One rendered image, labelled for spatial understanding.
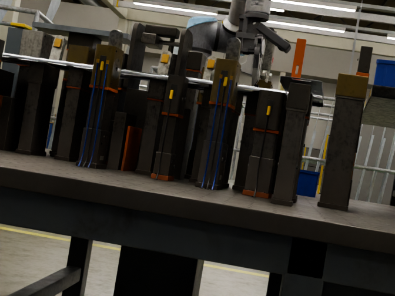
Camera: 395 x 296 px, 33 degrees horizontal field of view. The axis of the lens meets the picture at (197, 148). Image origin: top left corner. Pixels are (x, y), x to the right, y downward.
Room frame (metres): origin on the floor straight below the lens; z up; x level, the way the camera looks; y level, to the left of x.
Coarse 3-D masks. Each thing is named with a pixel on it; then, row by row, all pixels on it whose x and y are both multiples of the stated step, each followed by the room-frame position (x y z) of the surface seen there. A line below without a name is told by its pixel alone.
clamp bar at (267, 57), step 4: (272, 28) 2.11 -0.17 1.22; (276, 32) 2.13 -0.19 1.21; (268, 44) 2.14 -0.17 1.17; (272, 44) 2.13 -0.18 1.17; (268, 48) 2.14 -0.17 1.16; (272, 48) 2.12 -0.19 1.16; (264, 52) 2.13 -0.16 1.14; (268, 52) 2.13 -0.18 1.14; (272, 52) 2.12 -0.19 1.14; (264, 56) 2.13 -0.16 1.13; (268, 56) 2.13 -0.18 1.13; (272, 56) 2.12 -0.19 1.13; (264, 60) 2.13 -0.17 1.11; (268, 60) 2.13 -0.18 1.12; (264, 64) 2.13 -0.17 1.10; (268, 64) 2.13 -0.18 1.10; (264, 68) 2.13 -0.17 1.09; (268, 68) 2.11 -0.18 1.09; (260, 72) 2.12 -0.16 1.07; (268, 72) 2.11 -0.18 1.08; (268, 76) 2.11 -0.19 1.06
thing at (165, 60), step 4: (164, 52) 2.19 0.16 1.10; (168, 52) 2.18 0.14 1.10; (160, 56) 2.18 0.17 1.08; (164, 56) 2.17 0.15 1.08; (168, 56) 2.17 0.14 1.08; (172, 56) 2.20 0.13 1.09; (160, 60) 2.18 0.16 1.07; (164, 60) 2.17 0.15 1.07; (168, 60) 2.18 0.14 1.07; (160, 64) 2.18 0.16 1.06; (164, 64) 2.18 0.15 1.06; (168, 64) 2.17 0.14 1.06; (160, 68) 2.17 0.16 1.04; (164, 68) 2.17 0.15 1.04; (168, 68) 2.17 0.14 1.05; (160, 72) 2.17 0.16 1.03; (164, 72) 2.17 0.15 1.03; (168, 72) 2.17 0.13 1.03
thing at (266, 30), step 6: (258, 30) 1.97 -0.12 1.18; (264, 30) 1.96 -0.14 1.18; (270, 30) 1.96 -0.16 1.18; (270, 36) 1.96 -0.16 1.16; (276, 36) 1.95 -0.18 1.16; (276, 42) 1.95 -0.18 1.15; (282, 42) 1.95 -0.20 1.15; (288, 42) 1.95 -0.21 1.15; (282, 48) 1.95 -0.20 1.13; (288, 48) 1.95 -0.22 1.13
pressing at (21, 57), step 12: (12, 60) 2.24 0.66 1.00; (24, 60) 2.20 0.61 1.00; (36, 60) 2.11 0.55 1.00; (48, 60) 2.02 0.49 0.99; (60, 60) 2.03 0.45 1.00; (120, 72) 1.97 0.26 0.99; (132, 72) 1.96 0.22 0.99; (144, 72) 1.97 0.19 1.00; (192, 84) 2.08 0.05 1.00; (204, 84) 2.03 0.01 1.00
